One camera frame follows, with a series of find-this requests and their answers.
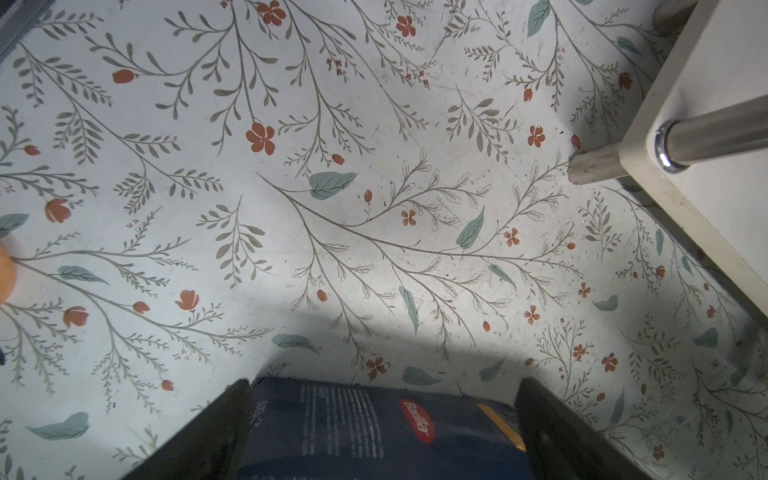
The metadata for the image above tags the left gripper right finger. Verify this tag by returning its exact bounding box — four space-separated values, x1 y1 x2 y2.
514 377 650 480

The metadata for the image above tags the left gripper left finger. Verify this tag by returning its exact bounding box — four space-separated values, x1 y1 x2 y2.
125 379 252 480

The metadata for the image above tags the small orange ring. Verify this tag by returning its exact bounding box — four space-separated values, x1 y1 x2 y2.
0 248 16 304

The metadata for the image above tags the dark blue spaghetti box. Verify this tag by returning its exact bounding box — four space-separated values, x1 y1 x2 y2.
237 377 534 479

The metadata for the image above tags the white two-tier shelf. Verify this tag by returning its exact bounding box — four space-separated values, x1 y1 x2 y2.
568 1 767 310

